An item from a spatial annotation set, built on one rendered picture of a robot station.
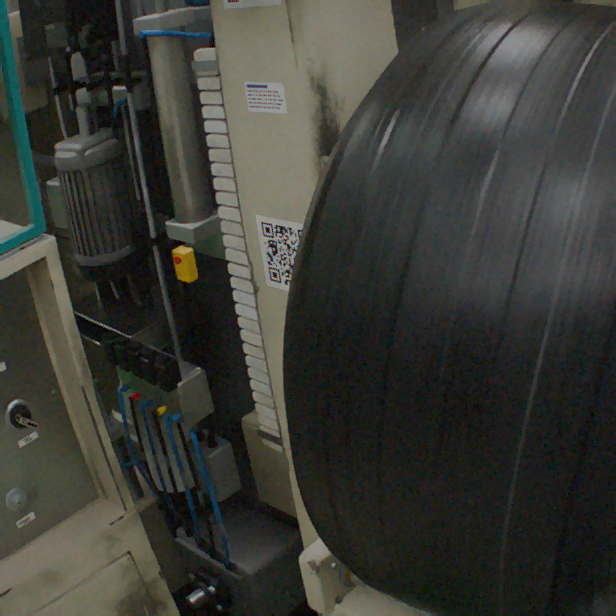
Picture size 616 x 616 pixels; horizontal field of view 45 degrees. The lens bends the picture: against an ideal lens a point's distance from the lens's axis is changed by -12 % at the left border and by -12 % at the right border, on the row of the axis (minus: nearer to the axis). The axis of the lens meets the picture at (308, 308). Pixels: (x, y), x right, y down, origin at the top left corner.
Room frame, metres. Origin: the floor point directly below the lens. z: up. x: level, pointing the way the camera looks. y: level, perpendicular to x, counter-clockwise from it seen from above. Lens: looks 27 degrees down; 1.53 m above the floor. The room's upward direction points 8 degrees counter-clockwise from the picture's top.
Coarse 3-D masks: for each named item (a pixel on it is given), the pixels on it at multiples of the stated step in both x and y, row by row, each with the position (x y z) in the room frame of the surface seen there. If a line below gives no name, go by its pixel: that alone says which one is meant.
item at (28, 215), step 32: (0, 0) 0.78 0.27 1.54; (0, 32) 0.78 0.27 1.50; (0, 64) 0.77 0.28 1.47; (0, 96) 0.77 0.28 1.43; (0, 128) 0.77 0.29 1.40; (0, 160) 0.76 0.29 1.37; (32, 160) 0.78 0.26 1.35; (0, 192) 0.75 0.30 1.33; (32, 192) 0.78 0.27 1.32; (0, 224) 0.75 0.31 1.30; (32, 224) 0.78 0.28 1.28
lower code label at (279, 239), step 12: (264, 216) 0.74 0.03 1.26; (264, 228) 0.74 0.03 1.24; (276, 228) 0.73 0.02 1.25; (288, 228) 0.72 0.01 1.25; (300, 228) 0.71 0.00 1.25; (264, 240) 0.74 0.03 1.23; (276, 240) 0.73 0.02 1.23; (288, 240) 0.72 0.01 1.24; (264, 252) 0.74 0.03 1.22; (276, 252) 0.73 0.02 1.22; (288, 252) 0.72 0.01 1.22; (264, 264) 0.75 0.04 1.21; (276, 264) 0.73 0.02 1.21; (288, 264) 0.72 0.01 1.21; (276, 276) 0.74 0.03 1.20; (288, 276) 0.72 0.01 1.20; (288, 288) 0.73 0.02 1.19
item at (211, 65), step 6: (210, 36) 0.80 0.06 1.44; (210, 42) 0.81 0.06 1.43; (210, 60) 0.78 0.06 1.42; (216, 60) 0.78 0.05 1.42; (192, 66) 0.80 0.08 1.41; (198, 66) 0.80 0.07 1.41; (204, 66) 0.79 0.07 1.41; (210, 66) 0.78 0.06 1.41; (216, 66) 0.78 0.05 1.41; (258, 432) 0.80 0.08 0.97; (264, 432) 0.80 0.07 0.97; (264, 438) 0.80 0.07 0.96; (270, 438) 0.79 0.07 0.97; (276, 438) 0.78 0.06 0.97; (282, 444) 0.78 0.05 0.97
